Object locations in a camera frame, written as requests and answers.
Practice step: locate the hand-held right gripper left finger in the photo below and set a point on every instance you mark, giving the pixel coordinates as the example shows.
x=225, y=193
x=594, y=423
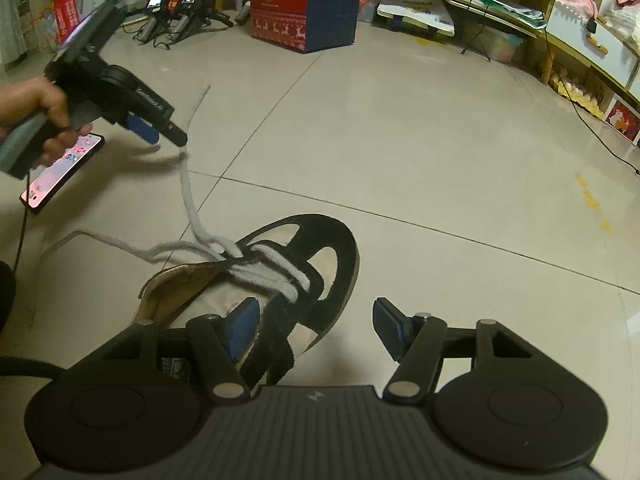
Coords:
x=242, y=330

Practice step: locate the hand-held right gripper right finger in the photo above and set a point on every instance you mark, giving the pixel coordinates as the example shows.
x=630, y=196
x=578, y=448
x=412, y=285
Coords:
x=390, y=327

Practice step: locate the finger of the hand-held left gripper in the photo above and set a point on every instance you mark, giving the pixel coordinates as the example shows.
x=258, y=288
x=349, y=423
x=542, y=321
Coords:
x=145, y=132
x=175, y=132

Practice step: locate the grey shoelace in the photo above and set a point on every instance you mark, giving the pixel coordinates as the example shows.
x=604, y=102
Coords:
x=186, y=185

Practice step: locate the black and beige shoe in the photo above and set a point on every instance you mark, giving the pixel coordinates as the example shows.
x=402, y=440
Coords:
x=320, y=230

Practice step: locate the person's left hand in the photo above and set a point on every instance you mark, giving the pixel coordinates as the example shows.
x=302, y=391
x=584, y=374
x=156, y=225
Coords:
x=35, y=97

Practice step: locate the small red carton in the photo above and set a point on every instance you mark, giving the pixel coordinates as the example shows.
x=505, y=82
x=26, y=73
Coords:
x=67, y=17

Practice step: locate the black smartphone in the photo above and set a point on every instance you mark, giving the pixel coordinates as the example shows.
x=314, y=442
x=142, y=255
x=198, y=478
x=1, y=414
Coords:
x=60, y=175

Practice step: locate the red and blue gift box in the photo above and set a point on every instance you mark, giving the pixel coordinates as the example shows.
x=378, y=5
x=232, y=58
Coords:
x=290, y=5

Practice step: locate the white flat package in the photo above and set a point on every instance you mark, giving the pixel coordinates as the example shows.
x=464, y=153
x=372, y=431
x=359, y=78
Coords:
x=415, y=15

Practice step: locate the small black tripod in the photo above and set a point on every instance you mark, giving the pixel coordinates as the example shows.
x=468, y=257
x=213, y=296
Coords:
x=480, y=42

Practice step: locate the egg tray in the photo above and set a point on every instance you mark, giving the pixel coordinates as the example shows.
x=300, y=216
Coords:
x=577, y=92

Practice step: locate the clear plastic storage bin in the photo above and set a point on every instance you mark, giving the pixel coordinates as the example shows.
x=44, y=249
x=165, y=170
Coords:
x=497, y=42

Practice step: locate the red picture card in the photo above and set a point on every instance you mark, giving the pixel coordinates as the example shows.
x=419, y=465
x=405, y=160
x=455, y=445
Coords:
x=622, y=120

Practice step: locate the long yellow wooden shelf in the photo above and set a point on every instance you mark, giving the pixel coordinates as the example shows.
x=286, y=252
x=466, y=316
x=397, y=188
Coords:
x=575, y=45

